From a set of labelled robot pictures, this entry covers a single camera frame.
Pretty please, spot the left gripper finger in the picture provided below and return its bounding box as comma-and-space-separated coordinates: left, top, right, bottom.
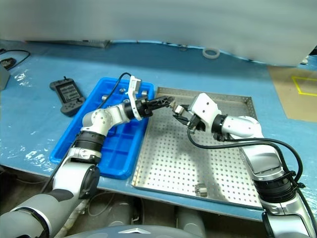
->
149, 96, 176, 106
152, 102, 177, 112

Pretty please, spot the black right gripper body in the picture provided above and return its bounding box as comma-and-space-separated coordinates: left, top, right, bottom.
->
181, 105, 207, 132

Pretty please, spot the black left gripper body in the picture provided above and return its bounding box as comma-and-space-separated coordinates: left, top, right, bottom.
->
138, 98, 155, 118

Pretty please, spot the blue compartment tray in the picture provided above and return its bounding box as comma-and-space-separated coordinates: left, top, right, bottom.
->
50, 77, 155, 180

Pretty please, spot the perforated metal tray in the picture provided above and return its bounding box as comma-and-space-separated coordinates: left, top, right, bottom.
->
130, 86, 263, 209

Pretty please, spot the metal nut near front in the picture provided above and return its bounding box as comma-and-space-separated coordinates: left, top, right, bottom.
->
194, 182, 208, 198

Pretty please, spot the black handheld controller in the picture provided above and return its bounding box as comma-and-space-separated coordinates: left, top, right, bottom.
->
49, 76, 86, 117

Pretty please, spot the brown cardboard sheet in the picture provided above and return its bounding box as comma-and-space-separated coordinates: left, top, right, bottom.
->
267, 64, 317, 122

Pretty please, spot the dark rounded shape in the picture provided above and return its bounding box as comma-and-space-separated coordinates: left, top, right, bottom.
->
108, 200, 147, 229
177, 208, 207, 237

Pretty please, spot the long grey flat strip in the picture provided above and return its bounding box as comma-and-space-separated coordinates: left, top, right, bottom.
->
24, 39, 111, 49

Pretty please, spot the yellow tape outline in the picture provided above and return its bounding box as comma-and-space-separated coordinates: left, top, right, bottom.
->
291, 76, 317, 97

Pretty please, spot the grey robot torso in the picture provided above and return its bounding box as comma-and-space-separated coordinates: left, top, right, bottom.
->
64, 224, 199, 238

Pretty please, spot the small black device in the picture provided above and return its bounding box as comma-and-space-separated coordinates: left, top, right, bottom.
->
0, 57, 17, 69

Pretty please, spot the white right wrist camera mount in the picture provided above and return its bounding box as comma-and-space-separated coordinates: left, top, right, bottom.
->
190, 93, 222, 133

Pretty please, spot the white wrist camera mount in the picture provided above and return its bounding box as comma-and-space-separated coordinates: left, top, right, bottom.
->
125, 75, 145, 121
190, 93, 222, 133

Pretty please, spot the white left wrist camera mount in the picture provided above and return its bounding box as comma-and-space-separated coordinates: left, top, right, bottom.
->
125, 75, 145, 121

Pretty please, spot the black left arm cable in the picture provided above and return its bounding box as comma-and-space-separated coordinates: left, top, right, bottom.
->
39, 72, 133, 194

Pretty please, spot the white tape ring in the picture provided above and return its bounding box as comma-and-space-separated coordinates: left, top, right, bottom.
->
202, 48, 219, 60

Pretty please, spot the thin grey cable loop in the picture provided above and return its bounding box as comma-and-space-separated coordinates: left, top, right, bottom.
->
88, 192, 116, 217

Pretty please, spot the thin black table cable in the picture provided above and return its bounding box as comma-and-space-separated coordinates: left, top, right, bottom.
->
0, 49, 31, 69

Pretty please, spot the white wrapped hose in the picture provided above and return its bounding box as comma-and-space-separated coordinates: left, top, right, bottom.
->
59, 198, 90, 238

